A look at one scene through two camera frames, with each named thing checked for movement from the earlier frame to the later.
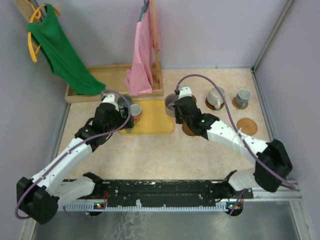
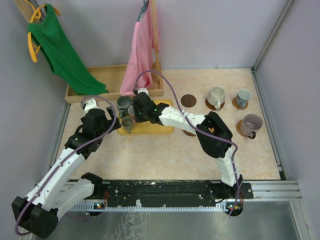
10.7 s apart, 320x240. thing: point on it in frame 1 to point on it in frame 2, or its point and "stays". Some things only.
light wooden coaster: (234, 103) stays
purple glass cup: (169, 103) to (251, 123)
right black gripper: (178, 119) to (136, 118)
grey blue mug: (243, 96) stays
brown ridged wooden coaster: (187, 130) stays
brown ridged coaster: (211, 106) stays
